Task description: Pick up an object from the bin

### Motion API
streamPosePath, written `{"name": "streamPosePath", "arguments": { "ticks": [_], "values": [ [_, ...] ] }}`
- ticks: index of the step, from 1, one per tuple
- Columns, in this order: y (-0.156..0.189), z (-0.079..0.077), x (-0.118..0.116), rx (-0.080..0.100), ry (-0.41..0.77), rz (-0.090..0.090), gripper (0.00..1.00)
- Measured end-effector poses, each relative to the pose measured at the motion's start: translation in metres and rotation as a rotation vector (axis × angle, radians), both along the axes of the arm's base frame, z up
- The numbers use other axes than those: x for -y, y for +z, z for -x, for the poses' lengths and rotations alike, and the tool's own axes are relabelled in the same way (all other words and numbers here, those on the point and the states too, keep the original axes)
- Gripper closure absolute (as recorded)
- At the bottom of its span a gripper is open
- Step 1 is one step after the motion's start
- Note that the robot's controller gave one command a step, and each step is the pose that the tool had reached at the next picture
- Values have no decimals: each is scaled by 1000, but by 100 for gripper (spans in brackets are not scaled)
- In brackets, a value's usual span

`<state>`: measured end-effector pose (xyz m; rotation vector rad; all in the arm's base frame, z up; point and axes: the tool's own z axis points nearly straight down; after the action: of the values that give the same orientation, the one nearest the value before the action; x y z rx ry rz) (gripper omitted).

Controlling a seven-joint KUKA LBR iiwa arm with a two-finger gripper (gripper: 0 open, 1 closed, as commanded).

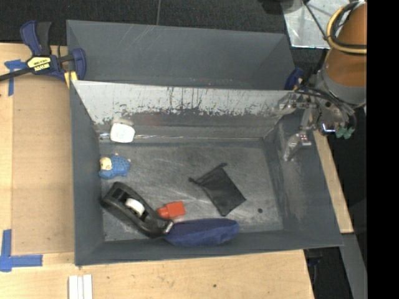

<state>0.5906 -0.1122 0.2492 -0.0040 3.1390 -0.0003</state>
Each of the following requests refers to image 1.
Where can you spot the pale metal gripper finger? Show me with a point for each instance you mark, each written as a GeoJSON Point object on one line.
{"type": "Point", "coordinates": [288, 104]}
{"type": "Point", "coordinates": [299, 141]}

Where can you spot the grey metal bin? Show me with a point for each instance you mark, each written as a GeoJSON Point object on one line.
{"type": "Point", "coordinates": [187, 55]}

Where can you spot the black tape dispenser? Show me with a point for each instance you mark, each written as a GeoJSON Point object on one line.
{"type": "Point", "coordinates": [120, 202]}

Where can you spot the dark blue cloth pouch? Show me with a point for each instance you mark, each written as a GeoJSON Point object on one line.
{"type": "Point", "coordinates": [202, 232]}

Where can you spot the white rounded box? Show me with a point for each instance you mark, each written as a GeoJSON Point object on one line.
{"type": "Point", "coordinates": [122, 132]}

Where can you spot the blue toy animal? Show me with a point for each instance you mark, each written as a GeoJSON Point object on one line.
{"type": "Point", "coordinates": [117, 167]}

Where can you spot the red small bottle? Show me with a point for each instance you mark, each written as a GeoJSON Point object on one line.
{"type": "Point", "coordinates": [173, 210]}

